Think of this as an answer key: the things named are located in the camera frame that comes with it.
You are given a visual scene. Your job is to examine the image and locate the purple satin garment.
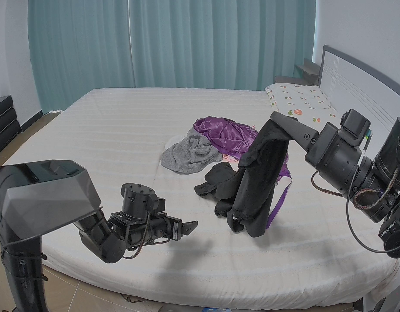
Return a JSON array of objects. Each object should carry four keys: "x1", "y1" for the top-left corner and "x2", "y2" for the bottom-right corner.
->
[{"x1": 193, "y1": 117, "x2": 293, "y2": 230}]

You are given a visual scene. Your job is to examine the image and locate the blue-green curtain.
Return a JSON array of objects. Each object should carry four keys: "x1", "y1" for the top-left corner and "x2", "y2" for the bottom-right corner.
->
[
  {"x1": 128, "y1": 0, "x2": 318, "y2": 91},
  {"x1": 27, "y1": 0, "x2": 136, "y2": 114}
]

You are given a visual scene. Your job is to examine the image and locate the thin black cable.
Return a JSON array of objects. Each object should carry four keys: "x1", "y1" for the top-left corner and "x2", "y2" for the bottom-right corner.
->
[{"x1": 120, "y1": 292, "x2": 147, "y2": 305}]

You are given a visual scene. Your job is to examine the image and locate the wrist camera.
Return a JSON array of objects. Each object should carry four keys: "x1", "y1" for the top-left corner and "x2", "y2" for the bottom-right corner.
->
[
  {"x1": 340, "y1": 109, "x2": 372, "y2": 149},
  {"x1": 148, "y1": 196, "x2": 166, "y2": 214}
]

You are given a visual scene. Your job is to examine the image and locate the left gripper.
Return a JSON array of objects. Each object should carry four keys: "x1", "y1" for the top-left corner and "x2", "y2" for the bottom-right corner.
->
[{"x1": 143, "y1": 216, "x2": 183, "y2": 244}]

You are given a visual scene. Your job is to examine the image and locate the white garment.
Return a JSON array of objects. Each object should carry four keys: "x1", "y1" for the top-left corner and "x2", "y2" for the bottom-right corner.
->
[{"x1": 163, "y1": 135, "x2": 187, "y2": 153}]

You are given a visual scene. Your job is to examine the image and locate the grey knit garment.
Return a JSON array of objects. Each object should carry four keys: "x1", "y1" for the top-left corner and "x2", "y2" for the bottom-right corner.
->
[{"x1": 160, "y1": 133, "x2": 224, "y2": 175}]

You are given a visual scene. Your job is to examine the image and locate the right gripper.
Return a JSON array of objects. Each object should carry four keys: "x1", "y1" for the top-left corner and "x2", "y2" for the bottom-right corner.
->
[{"x1": 271, "y1": 111, "x2": 367, "y2": 197}]

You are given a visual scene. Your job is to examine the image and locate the bed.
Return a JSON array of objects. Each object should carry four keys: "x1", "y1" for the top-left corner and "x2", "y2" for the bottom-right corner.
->
[{"x1": 0, "y1": 44, "x2": 400, "y2": 305}]

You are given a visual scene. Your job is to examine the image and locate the black T-shirt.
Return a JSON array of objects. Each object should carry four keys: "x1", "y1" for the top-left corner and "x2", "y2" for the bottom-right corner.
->
[{"x1": 194, "y1": 119, "x2": 290, "y2": 238}]

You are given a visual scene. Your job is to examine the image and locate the white printed pillow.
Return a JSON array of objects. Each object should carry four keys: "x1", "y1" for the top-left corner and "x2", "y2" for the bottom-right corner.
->
[{"x1": 264, "y1": 83, "x2": 339, "y2": 125}]

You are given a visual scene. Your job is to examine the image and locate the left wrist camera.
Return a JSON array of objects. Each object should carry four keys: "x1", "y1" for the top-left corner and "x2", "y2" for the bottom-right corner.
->
[{"x1": 148, "y1": 196, "x2": 166, "y2": 214}]

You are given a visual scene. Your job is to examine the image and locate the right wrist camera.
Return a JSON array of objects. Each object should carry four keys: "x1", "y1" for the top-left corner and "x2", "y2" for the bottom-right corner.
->
[{"x1": 340, "y1": 109, "x2": 372, "y2": 149}]

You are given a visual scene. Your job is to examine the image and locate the black chest of drawers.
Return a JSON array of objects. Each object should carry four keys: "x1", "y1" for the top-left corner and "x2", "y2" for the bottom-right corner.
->
[{"x1": 0, "y1": 95, "x2": 23, "y2": 162}]

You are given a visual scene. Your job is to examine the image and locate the grey bedside table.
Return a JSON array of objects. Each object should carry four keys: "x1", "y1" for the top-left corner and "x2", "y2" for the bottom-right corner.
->
[{"x1": 274, "y1": 58, "x2": 321, "y2": 86}]

